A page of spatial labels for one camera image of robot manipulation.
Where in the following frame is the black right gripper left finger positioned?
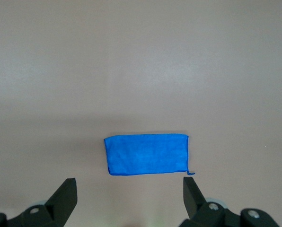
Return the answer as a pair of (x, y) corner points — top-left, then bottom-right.
(0, 178), (78, 227)

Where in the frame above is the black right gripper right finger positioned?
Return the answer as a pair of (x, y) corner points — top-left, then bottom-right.
(178, 176), (282, 227)

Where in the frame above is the blue microfibre towel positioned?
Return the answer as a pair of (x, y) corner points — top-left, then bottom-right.
(104, 133), (195, 176)

